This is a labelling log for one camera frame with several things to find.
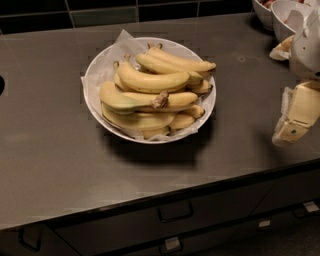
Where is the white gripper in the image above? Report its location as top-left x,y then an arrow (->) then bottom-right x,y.
269,7 -> 320,146

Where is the yellow banana with brown stem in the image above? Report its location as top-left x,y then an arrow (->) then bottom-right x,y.
99,81 -> 169,113

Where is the white bowl top right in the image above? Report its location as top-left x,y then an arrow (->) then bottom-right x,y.
271,0 -> 318,42

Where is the white bowl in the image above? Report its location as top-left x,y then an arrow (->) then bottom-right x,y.
251,0 -> 275,31
271,0 -> 318,42
82,36 -> 217,145

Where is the right edge banana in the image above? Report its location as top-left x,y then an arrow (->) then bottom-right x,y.
187,80 -> 212,94

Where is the edge banana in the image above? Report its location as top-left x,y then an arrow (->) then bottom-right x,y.
187,80 -> 212,94
142,126 -> 170,139

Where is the small banana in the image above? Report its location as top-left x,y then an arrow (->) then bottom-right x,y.
169,113 -> 195,130
184,105 -> 205,119

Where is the small right front banana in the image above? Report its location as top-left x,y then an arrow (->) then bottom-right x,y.
169,113 -> 195,130

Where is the rear long yellow banana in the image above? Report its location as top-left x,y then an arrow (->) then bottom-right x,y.
147,46 -> 216,72

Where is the long yellow banana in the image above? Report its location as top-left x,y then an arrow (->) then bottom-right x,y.
147,46 -> 216,72
123,92 -> 198,112

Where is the upper back yellow banana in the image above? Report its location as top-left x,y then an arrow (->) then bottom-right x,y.
135,53 -> 203,84

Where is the front bottom yellow banana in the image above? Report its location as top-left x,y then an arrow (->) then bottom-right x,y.
101,103 -> 176,131

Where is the bottom edge banana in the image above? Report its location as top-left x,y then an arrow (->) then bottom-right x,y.
142,126 -> 170,139

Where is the top centre yellow banana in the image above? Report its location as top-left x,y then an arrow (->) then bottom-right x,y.
114,61 -> 190,93

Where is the middle long yellow banana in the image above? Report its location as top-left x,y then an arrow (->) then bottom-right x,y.
123,92 -> 198,112

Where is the left back banana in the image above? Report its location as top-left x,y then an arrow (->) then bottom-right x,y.
113,72 -> 134,92

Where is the right upper drawer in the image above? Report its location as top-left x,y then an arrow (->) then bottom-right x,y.
253,169 -> 320,214

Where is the drawer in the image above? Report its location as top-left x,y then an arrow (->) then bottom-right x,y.
56,181 -> 272,256
253,169 -> 320,214
0,224 -> 79,256

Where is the white label on drawer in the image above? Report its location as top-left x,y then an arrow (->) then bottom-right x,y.
258,220 -> 271,228

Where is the upper middle drawer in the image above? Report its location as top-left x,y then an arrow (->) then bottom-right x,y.
56,181 -> 272,256

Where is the left drawer front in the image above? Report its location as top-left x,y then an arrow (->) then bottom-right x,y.
0,224 -> 79,256

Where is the right drawer handle with label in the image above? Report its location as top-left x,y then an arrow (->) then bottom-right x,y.
293,201 -> 320,219

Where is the drawer handle with label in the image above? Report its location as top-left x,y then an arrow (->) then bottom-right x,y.
159,237 -> 183,254
293,201 -> 320,219

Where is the black drawer handle middle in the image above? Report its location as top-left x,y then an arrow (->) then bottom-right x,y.
158,201 -> 193,223

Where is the black drawer handle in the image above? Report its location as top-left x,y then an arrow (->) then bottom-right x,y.
158,201 -> 193,223
18,227 -> 42,253

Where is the lower drawer handle with label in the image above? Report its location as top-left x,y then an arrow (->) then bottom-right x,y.
159,237 -> 183,254

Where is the black drawer handle left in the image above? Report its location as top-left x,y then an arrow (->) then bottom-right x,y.
18,227 -> 42,253

